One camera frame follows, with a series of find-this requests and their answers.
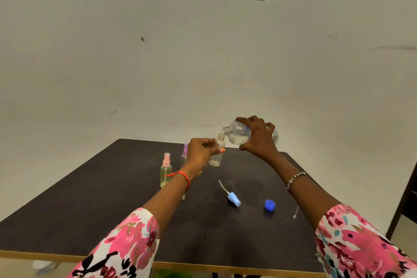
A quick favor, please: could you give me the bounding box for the person's right hand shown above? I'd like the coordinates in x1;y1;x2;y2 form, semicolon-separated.
235;116;281;163

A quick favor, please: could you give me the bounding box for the person's left forearm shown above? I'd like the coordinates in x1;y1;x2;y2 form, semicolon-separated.
142;170;200;239

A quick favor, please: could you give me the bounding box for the blue spray pump with tube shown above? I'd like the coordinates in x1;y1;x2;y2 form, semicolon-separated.
218;180;242;207

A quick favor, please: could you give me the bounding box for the person's right forearm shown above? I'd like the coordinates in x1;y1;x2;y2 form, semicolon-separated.
268;153;341;231

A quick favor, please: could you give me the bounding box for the pink floral left sleeve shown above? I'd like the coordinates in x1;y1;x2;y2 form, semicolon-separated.
67;208;160;278

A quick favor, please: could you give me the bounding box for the pink floral right sleeve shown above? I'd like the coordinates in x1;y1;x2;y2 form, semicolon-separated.
315;204;417;278

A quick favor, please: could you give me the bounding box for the red thread bracelet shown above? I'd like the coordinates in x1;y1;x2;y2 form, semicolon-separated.
164;171;191;192

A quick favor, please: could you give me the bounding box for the small clear bottle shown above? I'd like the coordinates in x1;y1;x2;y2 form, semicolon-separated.
208;133;226;167

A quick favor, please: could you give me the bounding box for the large clear plastic bottle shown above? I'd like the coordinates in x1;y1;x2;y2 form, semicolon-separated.
222;120;279;146

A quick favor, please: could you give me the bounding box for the silver beaded bracelet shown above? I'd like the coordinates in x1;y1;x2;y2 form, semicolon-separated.
286;172;307;193

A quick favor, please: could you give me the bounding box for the pink-capped spray bottle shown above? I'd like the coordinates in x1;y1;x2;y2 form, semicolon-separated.
160;153;172;188

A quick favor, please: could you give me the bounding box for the person's left hand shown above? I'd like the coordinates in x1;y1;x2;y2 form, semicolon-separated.
180;138;226;179

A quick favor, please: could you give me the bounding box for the white round object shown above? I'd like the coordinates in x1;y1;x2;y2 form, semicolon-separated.
31;260;58;276

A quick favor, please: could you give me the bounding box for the dark wooden furniture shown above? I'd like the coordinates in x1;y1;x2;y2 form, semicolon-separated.
386;162;417;241

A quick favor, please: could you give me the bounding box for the pink floral sleeve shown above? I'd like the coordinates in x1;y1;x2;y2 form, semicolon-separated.
315;204;417;278
67;208;160;278

